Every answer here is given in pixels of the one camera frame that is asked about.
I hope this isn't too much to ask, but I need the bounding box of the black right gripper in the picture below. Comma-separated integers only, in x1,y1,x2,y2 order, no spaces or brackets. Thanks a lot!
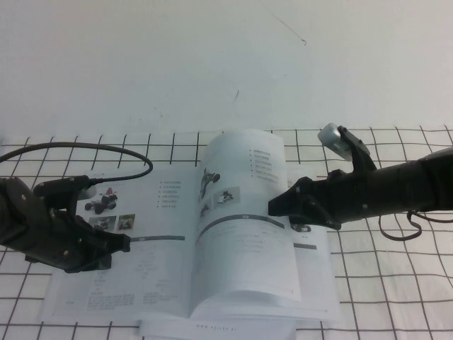
268,169,377,234

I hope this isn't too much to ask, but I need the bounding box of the white grid tablecloth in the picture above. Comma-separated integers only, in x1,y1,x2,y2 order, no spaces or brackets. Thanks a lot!
0,126,453,340

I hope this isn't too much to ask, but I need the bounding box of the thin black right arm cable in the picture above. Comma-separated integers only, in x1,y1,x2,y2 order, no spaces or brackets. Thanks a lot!
377,208,453,242

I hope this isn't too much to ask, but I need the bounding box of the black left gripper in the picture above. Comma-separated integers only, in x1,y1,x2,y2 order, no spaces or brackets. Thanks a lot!
23,207,132,274

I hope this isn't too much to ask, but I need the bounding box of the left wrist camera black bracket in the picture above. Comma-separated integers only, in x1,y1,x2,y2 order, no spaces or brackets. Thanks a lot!
33,174,97,214

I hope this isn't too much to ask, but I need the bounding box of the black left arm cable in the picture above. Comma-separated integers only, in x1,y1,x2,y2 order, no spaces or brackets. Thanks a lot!
0,142,154,186

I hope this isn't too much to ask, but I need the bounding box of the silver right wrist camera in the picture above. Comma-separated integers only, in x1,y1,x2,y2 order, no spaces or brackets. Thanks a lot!
317,122,377,174

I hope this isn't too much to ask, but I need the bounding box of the white product booklet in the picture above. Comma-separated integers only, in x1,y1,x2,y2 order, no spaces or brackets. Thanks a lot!
41,127,343,324

